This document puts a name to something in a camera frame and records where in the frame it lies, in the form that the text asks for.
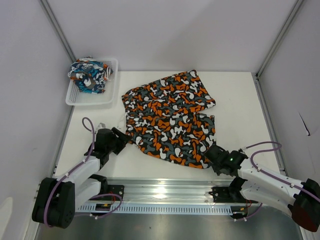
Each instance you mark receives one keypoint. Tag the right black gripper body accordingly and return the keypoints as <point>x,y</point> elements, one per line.
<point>216,169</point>

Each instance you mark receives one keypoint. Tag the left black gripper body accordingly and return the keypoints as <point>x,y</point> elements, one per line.
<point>116,145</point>

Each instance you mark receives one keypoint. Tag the orange black camouflage shorts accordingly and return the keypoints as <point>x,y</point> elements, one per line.
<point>165,119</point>

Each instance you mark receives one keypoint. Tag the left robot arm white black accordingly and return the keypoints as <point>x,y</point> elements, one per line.
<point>59,197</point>

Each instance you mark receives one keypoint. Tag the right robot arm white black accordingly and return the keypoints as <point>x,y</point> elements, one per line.
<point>298,199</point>

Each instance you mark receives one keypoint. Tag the blue patterned shorts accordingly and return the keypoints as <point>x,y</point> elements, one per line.
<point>90,75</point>

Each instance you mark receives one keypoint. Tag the white plastic basket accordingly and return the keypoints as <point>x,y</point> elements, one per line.
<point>76,98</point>

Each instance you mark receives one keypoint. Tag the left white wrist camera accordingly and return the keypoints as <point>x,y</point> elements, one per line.
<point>100,126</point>

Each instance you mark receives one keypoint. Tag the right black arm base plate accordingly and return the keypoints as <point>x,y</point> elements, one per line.
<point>224,194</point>

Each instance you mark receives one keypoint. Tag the left aluminium side rail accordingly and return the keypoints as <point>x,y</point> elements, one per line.
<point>61,142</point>

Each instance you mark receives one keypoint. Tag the aluminium side rail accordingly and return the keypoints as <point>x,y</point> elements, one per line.
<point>61,142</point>
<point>270,125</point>

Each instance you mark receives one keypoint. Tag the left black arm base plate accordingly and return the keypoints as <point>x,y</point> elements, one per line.
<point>113,189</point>

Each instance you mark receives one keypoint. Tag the white slotted cable duct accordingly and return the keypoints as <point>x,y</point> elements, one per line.
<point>171,209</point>

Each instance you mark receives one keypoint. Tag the right aluminium side rail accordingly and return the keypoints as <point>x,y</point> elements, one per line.
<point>270,125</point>

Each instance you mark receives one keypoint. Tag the left aluminium corner post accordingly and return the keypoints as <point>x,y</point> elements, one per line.
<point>53,20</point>

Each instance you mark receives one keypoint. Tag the aluminium corner post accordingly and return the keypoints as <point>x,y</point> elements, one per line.
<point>53,20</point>
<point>289,21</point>

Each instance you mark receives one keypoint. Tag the right aluminium corner post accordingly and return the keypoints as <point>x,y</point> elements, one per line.
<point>289,21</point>

